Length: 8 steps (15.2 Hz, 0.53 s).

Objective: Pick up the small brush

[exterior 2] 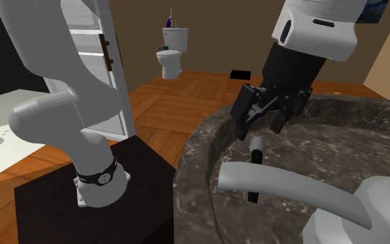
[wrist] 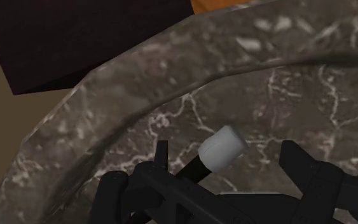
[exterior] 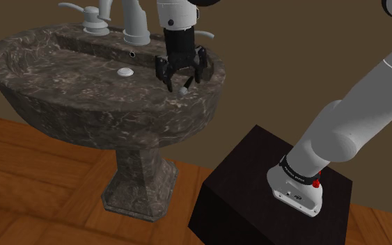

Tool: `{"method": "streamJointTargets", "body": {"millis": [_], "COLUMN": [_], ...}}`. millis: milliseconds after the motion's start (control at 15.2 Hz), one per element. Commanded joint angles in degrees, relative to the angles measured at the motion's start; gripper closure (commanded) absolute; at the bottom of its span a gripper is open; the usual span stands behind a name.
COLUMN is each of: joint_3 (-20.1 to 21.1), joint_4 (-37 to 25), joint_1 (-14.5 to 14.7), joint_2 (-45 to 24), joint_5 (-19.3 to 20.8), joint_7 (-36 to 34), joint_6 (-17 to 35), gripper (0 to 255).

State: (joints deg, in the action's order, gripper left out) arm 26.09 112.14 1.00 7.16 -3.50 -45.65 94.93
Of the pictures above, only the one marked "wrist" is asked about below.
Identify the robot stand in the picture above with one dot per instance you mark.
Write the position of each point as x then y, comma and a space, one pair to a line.
73, 37

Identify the black marker with white cap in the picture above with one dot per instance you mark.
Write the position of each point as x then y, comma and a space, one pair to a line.
220, 149

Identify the grey marble round table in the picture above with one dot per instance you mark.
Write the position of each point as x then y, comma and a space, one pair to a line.
290, 105

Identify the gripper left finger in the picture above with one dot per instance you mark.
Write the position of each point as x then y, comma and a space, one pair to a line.
166, 192

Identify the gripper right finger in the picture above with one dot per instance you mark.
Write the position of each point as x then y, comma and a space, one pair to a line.
324, 186

